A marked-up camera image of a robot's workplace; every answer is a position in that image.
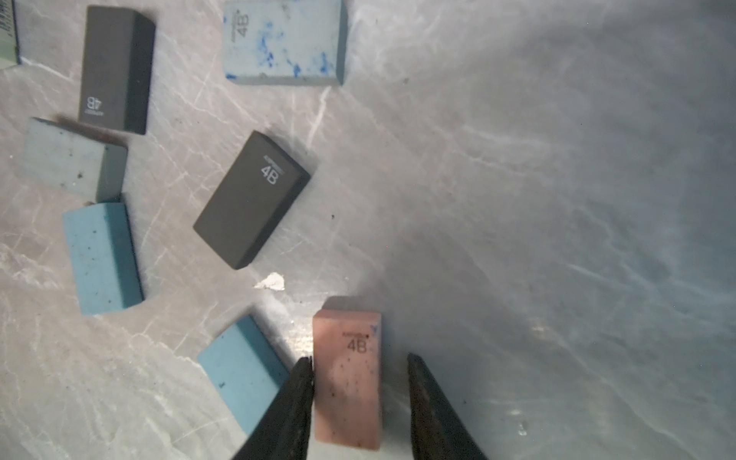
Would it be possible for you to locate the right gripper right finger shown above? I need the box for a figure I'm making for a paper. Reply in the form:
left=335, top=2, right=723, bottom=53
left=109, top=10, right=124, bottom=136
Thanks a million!
left=407, top=354, right=488, bottom=460

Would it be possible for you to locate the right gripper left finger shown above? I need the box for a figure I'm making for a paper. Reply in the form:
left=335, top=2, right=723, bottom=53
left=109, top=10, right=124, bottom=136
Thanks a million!
left=233, top=356, right=314, bottom=460

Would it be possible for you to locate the pink eraser bottom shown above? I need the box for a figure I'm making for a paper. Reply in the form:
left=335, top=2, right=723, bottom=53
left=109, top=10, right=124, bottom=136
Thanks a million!
left=312, top=309, right=383, bottom=450

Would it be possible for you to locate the light blue eraser bottom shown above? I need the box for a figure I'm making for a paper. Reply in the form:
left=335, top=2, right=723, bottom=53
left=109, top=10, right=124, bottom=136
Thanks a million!
left=197, top=315, right=289, bottom=435

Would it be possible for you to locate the black eraser lower centre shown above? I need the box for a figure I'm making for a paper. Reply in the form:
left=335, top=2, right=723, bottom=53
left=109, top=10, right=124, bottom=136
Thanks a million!
left=194, top=131, right=311, bottom=270

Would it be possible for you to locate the black eraser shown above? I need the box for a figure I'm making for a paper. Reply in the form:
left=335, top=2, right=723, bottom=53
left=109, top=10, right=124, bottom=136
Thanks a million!
left=78, top=5, right=155, bottom=135
left=194, top=131, right=311, bottom=270

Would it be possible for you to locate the teal eraser lower middle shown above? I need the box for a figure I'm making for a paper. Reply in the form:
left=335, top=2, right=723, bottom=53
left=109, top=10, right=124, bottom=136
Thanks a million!
left=63, top=202, right=144, bottom=316

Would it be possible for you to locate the grey eraser middle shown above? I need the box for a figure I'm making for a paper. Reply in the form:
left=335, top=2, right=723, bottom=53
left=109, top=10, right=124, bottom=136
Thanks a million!
left=20, top=117, right=128, bottom=203

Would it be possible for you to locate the teal grey eraser centre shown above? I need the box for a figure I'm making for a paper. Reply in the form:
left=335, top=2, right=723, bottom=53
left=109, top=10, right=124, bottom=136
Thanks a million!
left=222, top=0, right=348, bottom=86

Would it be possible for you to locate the black eraser middle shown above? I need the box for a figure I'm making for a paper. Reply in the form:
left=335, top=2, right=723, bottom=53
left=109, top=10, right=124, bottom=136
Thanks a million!
left=78, top=5, right=155, bottom=135

